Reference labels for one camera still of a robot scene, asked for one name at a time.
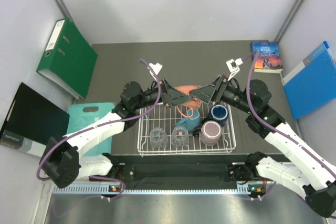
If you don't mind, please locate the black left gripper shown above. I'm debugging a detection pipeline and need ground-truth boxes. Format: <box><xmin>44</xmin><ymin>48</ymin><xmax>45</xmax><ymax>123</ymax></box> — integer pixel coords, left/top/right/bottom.
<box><xmin>134</xmin><ymin>78</ymin><xmax>193</xmax><ymax>110</ymax></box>

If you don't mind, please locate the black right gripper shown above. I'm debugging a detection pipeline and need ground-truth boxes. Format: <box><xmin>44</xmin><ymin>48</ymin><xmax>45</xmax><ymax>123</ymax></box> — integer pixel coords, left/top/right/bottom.
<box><xmin>190</xmin><ymin>74</ymin><xmax>255</xmax><ymax>114</ymax></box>

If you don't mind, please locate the orange ceramic mug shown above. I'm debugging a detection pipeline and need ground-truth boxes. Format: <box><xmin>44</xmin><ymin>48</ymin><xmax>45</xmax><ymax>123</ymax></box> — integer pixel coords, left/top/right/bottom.
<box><xmin>174</xmin><ymin>84</ymin><xmax>203</xmax><ymax>110</ymax></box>

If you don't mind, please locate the dark blue ceramic mug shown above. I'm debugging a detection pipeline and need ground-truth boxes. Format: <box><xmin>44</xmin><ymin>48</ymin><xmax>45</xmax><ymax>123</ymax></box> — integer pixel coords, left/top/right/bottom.
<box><xmin>208</xmin><ymin>104</ymin><xmax>229</xmax><ymax>127</ymax></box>

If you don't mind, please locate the light blue dotted mug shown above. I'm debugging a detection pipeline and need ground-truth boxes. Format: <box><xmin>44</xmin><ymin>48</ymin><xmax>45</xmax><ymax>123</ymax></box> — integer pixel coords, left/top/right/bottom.
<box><xmin>176</xmin><ymin>108</ymin><xmax>202</xmax><ymax>132</ymax></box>

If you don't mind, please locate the lilac ceramic mug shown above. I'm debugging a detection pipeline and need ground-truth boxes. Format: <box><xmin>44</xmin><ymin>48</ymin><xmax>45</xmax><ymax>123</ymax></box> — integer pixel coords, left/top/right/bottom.
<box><xmin>193</xmin><ymin>121</ymin><xmax>222</xmax><ymax>146</ymax></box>

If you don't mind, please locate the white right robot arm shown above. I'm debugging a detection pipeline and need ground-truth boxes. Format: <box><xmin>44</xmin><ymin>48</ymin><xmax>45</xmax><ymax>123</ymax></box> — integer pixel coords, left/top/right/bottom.
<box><xmin>190</xmin><ymin>76</ymin><xmax>335</xmax><ymax>218</ymax></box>

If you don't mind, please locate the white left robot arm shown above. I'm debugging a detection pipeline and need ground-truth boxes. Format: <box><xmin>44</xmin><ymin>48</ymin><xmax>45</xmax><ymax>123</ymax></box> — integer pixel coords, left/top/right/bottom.
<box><xmin>37</xmin><ymin>80</ymin><xmax>193</xmax><ymax>188</ymax></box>

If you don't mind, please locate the clear glass right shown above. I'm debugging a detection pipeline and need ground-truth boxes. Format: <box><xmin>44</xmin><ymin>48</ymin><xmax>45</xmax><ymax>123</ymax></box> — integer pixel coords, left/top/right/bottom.
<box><xmin>171</xmin><ymin>126</ymin><xmax>190</xmax><ymax>150</ymax></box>

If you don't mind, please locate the clear glass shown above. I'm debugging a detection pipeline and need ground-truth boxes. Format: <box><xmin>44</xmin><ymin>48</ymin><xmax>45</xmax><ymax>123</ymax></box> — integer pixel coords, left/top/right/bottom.
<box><xmin>149</xmin><ymin>127</ymin><xmax>169</xmax><ymax>148</ymax></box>
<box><xmin>171</xmin><ymin>126</ymin><xmax>190</xmax><ymax>150</ymax></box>

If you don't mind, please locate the clear glass left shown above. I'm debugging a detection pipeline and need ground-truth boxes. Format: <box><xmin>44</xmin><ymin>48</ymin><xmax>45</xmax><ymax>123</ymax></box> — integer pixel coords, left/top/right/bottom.
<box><xmin>149</xmin><ymin>127</ymin><xmax>169</xmax><ymax>148</ymax></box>

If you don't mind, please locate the Jane Eyre paperback book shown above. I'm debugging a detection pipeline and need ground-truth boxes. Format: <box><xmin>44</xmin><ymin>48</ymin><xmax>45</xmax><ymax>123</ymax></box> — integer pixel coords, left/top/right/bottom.
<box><xmin>250</xmin><ymin>41</ymin><xmax>283</xmax><ymax>73</ymax></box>

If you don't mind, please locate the teal cutting board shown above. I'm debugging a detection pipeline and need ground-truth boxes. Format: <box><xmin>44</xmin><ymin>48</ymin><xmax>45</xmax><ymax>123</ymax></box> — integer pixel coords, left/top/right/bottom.
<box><xmin>67</xmin><ymin>102</ymin><xmax>114</xmax><ymax>156</ymax></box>

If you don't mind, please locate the blue folder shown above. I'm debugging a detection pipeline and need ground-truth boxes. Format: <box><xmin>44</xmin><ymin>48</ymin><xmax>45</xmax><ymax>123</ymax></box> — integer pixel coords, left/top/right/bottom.
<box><xmin>281</xmin><ymin>41</ymin><xmax>335</xmax><ymax>120</ymax></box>

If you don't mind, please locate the green lever arch binder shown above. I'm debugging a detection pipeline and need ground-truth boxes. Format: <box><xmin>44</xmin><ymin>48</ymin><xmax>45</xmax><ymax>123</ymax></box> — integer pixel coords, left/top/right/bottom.
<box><xmin>36</xmin><ymin>18</ymin><xmax>98</xmax><ymax>100</ymax></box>

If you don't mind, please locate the black clip file folder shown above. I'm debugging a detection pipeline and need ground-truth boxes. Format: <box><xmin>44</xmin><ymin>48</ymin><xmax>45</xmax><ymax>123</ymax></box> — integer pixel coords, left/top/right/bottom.
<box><xmin>1</xmin><ymin>83</ymin><xmax>69</xmax><ymax>157</ymax></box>

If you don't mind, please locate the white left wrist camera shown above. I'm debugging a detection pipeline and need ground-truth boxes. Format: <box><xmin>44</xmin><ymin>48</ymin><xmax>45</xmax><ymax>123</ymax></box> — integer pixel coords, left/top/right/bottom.
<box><xmin>148</xmin><ymin>62</ymin><xmax>163</xmax><ymax>75</ymax></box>

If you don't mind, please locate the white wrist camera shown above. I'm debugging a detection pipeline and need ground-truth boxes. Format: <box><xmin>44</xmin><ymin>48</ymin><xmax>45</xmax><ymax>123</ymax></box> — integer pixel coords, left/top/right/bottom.
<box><xmin>226</xmin><ymin>58</ymin><xmax>243</xmax><ymax>81</ymax></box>
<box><xmin>148</xmin><ymin>62</ymin><xmax>163</xmax><ymax>75</ymax></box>

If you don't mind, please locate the white wire dish rack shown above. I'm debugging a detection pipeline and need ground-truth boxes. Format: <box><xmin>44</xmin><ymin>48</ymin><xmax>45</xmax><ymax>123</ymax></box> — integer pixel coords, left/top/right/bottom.
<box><xmin>137</xmin><ymin>103</ymin><xmax>236</xmax><ymax>156</ymax></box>

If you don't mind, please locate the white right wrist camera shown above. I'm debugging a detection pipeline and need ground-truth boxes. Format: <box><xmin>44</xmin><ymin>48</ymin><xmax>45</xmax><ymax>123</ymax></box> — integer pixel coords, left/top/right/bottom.
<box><xmin>226</xmin><ymin>58</ymin><xmax>243</xmax><ymax>81</ymax></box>

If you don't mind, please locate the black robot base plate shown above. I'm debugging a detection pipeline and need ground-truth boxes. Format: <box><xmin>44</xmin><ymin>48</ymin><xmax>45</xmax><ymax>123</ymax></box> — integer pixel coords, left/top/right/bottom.
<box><xmin>104</xmin><ymin>153</ymin><xmax>261</xmax><ymax>189</ymax></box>

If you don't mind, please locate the white slotted cable duct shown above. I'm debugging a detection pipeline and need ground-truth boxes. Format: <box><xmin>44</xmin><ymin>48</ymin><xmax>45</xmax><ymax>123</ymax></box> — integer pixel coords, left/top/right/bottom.
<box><xmin>52</xmin><ymin>184</ymin><xmax>266</xmax><ymax>195</ymax></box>

